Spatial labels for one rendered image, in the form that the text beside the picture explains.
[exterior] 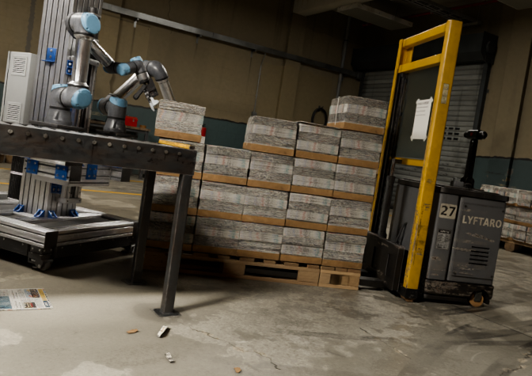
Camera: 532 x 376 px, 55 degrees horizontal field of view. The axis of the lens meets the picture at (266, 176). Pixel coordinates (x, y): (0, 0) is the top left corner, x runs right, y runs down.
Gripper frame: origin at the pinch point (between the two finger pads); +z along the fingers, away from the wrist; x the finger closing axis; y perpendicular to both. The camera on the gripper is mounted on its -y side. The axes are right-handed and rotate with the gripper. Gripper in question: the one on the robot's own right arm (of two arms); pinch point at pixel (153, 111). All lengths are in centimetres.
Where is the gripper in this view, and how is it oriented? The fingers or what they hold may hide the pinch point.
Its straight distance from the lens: 344.7
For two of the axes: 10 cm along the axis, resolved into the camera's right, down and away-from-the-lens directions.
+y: 9.2, -3.7, 1.5
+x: -1.9, -0.8, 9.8
